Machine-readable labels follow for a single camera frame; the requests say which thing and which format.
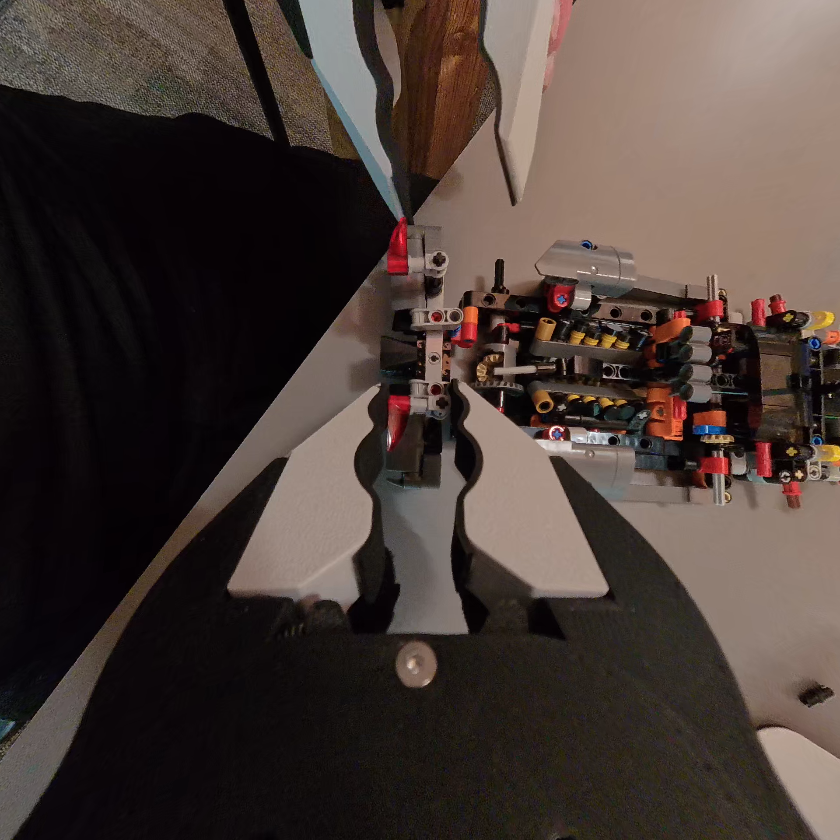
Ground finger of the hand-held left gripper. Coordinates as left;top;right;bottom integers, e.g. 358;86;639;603
481;0;573;209
292;0;412;222

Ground multicoloured lego car model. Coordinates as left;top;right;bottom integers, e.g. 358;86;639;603
379;218;840;511

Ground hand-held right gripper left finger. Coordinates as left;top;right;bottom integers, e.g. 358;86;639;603
226;384;401;616

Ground black metal chair leg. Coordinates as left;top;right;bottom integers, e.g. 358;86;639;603
222;0;291;144

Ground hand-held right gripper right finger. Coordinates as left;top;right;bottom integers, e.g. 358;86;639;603
449;381;609;622

